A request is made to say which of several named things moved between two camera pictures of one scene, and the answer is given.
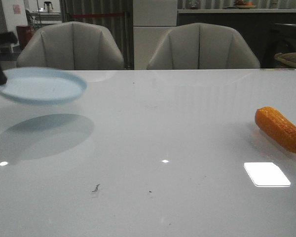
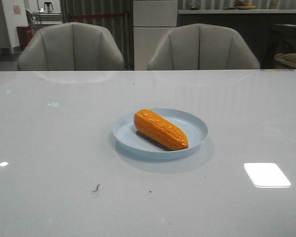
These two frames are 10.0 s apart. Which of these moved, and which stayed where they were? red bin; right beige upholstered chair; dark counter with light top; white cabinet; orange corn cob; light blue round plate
Moved: light blue round plate; orange corn cob
Stayed: red bin; white cabinet; dark counter with light top; right beige upholstered chair
